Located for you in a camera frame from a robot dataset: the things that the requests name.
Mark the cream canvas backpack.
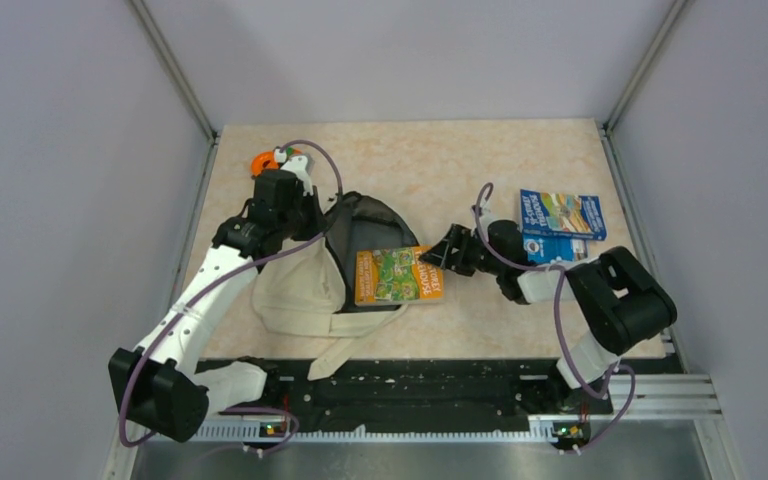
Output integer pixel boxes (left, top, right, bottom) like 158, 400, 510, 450
252, 191, 420, 380

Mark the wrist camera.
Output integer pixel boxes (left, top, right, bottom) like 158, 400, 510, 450
273, 147, 314, 196
473, 206, 498, 231

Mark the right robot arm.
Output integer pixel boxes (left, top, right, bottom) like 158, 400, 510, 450
419, 220, 678, 412

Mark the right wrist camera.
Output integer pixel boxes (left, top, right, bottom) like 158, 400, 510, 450
473, 206, 498, 231

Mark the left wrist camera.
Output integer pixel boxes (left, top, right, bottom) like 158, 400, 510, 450
273, 147, 314, 196

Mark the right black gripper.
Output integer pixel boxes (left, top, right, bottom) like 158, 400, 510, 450
419, 223, 505, 277

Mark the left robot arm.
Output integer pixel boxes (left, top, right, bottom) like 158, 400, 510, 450
108, 168, 325, 447

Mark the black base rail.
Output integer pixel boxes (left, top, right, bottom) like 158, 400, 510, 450
218, 356, 624, 435

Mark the orange green book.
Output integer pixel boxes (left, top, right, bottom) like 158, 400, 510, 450
354, 246, 445, 306

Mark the blue illustrated cover book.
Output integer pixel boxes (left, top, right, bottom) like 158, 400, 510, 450
519, 189, 607, 241

